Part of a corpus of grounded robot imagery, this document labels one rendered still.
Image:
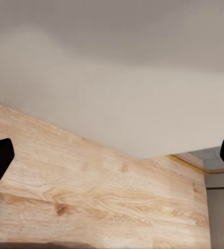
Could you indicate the fixed window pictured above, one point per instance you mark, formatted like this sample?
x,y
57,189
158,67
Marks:
x,y
205,161

